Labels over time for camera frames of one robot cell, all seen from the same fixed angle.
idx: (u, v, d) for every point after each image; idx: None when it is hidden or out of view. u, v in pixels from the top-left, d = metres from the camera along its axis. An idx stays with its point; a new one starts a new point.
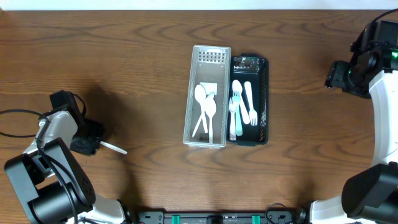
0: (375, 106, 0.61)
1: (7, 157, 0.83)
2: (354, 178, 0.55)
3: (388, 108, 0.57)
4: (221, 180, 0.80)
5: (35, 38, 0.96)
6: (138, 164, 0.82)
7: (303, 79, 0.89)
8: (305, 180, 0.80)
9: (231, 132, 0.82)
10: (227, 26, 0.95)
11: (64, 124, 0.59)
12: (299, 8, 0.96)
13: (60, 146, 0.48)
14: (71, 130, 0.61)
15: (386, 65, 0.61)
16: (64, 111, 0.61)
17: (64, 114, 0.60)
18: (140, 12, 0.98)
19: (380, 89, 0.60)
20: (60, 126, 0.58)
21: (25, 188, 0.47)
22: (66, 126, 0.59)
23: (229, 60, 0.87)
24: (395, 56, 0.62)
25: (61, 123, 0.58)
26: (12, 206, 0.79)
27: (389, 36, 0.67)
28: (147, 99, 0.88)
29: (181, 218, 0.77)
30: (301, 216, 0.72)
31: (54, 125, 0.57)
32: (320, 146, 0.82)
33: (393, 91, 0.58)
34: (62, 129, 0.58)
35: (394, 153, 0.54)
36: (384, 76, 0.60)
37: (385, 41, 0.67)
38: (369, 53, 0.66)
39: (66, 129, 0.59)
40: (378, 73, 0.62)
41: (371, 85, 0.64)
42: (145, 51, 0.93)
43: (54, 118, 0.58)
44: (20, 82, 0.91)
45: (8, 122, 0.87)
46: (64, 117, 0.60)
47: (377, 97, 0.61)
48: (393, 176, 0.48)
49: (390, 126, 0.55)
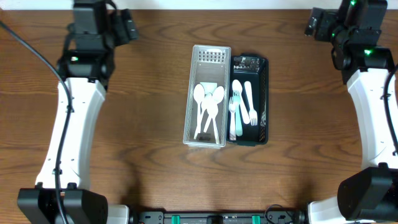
0: (357, 107, 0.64)
1: (6, 157, 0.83)
2: (347, 182, 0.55)
3: (369, 108, 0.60)
4: (221, 180, 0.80)
5: (35, 38, 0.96)
6: (138, 164, 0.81)
7: (303, 79, 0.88)
8: (305, 181, 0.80)
9: (231, 132, 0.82)
10: (226, 26, 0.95)
11: (89, 113, 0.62)
12: (300, 8, 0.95)
13: (80, 201, 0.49)
14: (96, 109, 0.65)
15: (361, 64, 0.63)
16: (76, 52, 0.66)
17: (89, 93, 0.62)
18: (140, 12, 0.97)
19: (360, 91, 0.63)
20: (81, 122, 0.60)
21: (37, 217, 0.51)
22: (90, 114, 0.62)
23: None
24: (368, 54, 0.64)
25: (86, 114, 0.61)
26: (12, 206, 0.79)
27: (374, 21, 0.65)
28: (147, 99, 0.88)
29: (181, 218, 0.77)
30: (300, 218, 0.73)
31: (77, 119, 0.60)
32: (320, 146, 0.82)
33: (372, 90, 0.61)
34: (86, 121, 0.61)
35: (382, 152, 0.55)
36: (360, 75, 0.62)
37: (367, 27, 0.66)
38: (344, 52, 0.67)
39: (90, 117, 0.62)
40: (354, 72, 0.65)
41: (349, 84, 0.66)
42: (145, 51, 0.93)
43: (76, 107, 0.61)
44: (20, 82, 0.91)
45: (8, 121, 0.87)
46: (92, 99, 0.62)
47: (359, 99, 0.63)
48: (382, 177, 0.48)
49: (374, 127, 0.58)
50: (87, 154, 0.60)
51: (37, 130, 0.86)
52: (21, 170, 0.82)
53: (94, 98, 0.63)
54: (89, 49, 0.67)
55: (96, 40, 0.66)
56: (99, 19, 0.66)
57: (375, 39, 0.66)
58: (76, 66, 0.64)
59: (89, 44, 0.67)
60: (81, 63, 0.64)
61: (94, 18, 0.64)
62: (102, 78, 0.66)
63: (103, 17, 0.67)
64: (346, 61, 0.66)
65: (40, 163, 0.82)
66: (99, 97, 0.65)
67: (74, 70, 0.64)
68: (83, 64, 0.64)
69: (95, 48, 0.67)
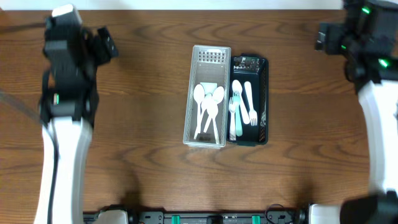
0: None
1: (6, 157, 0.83)
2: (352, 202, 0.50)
3: None
4: (221, 180, 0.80)
5: (35, 38, 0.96)
6: (138, 164, 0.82)
7: (303, 79, 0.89)
8: (305, 180, 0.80)
9: (231, 132, 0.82)
10: (226, 26, 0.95)
11: (79, 155, 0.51)
12: (299, 8, 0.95)
13: None
14: (83, 152, 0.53)
15: (358, 77, 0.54)
16: (55, 91, 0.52)
17: (74, 135, 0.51)
18: (140, 12, 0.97)
19: (373, 107, 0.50)
20: (73, 170, 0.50)
21: None
22: (79, 158, 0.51)
23: (63, 7, 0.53)
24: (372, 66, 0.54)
25: (76, 159, 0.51)
26: (12, 206, 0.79)
27: (387, 27, 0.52)
28: (147, 99, 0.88)
29: (181, 218, 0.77)
30: (300, 218, 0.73)
31: (66, 167, 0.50)
32: (319, 146, 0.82)
33: None
34: (76, 167, 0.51)
35: None
36: None
37: (379, 35, 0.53)
38: (344, 63, 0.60)
39: (78, 163, 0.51)
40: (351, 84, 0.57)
41: (354, 98, 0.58)
42: (145, 51, 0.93)
43: (63, 154, 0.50)
44: (19, 82, 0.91)
45: (8, 121, 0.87)
46: (80, 140, 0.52)
47: (369, 116, 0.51)
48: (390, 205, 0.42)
49: (385, 150, 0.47)
50: (81, 203, 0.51)
51: (37, 130, 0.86)
52: (21, 170, 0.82)
53: (83, 141, 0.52)
54: (69, 79, 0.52)
55: (73, 71, 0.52)
56: (75, 46, 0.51)
57: (390, 48, 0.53)
58: (57, 106, 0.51)
59: (68, 71, 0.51)
60: (64, 101, 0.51)
61: (71, 50, 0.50)
62: (87, 116, 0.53)
63: (80, 43, 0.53)
64: (360, 71, 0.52)
65: (40, 164, 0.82)
66: (84, 139, 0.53)
67: (58, 112, 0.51)
68: (66, 103, 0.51)
69: (75, 80, 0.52)
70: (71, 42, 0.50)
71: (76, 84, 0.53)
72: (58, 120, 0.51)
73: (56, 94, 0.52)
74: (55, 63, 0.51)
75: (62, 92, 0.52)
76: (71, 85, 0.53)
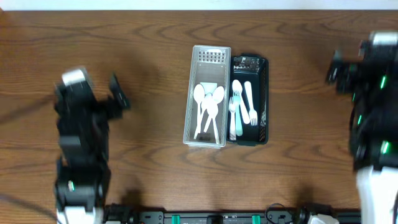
0: (362, 204, 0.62)
1: (6, 157, 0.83)
2: None
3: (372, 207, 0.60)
4: (221, 180, 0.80)
5: (36, 38, 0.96)
6: (138, 164, 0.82)
7: (303, 79, 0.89)
8: (305, 180, 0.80)
9: (231, 132, 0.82)
10: (226, 26, 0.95)
11: None
12: (299, 8, 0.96)
13: None
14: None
15: (377, 162, 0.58)
16: (69, 181, 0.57)
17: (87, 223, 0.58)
18: (140, 12, 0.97)
19: (367, 193, 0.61)
20: None
21: None
22: None
23: (73, 73, 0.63)
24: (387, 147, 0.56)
25: None
26: (12, 206, 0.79)
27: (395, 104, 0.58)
28: (147, 99, 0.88)
29: (181, 218, 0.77)
30: (301, 217, 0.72)
31: None
32: (320, 145, 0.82)
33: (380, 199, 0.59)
34: None
35: None
36: (369, 180, 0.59)
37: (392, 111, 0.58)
38: (360, 137, 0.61)
39: None
40: (368, 168, 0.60)
41: (359, 178, 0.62)
42: (145, 51, 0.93)
43: None
44: (20, 82, 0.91)
45: (9, 121, 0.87)
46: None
47: (365, 198, 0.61)
48: None
49: None
50: None
51: (37, 130, 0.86)
52: (21, 170, 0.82)
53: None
54: (82, 165, 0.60)
55: (87, 157, 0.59)
56: (87, 139, 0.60)
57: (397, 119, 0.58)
58: (72, 191, 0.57)
59: (81, 160, 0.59)
60: (78, 186, 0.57)
61: (84, 142, 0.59)
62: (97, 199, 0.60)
63: (91, 135, 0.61)
64: (361, 152, 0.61)
65: (40, 163, 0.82)
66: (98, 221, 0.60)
67: (70, 195, 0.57)
68: (80, 188, 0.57)
69: (87, 166, 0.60)
70: (83, 134, 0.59)
71: (87, 167, 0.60)
72: (72, 207, 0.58)
73: (70, 182, 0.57)
74: (69, 152, 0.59)
75: (74, 178, 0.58)
76: (84, 171, 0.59)
